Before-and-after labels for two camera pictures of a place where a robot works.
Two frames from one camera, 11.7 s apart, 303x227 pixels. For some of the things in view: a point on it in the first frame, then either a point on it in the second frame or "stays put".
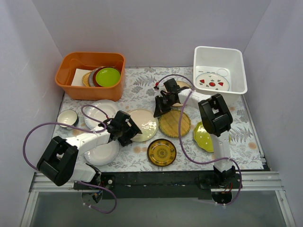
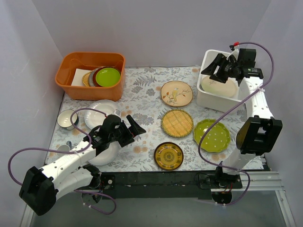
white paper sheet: [77, 78] stays put
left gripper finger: [131, 123] stays put
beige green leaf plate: [146, 122] -> [218, 88]
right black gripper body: [161, 104] -> [224, 70]
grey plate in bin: [91, 77] stays put
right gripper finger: [160, 102] -> [213, 66]
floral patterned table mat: [161, 124] stays put
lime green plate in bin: [108, 77] stays put
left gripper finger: [134, 130] stays put
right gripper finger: [161, 109] -> [220, 74]
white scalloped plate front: [102, 154] stays put
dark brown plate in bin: [95, 82] stays put
